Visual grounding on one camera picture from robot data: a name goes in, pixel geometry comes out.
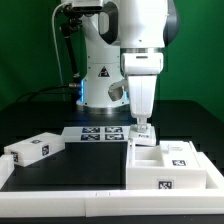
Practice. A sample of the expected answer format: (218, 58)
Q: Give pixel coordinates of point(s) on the white cabinet door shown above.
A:
(178, 154)
(146, 138)

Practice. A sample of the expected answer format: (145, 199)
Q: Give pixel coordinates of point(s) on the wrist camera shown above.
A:
(117, 89)

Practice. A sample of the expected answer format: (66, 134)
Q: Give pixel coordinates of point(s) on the white cabinet top block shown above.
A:
(31, 150)

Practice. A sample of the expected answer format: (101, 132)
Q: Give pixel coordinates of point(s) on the white cabinet box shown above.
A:
(145, 170)

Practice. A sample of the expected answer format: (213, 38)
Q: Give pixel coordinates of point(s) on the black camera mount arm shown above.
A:
(70, 46)

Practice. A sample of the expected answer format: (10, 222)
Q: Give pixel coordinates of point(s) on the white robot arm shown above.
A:
(124, 42)

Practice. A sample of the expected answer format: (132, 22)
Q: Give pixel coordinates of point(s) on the white U-shaped boundary frame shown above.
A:
(118, 202)

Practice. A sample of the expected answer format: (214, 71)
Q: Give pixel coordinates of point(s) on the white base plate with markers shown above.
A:
(96, 134)

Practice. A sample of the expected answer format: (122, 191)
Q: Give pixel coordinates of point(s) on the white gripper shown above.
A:
(141, 97)

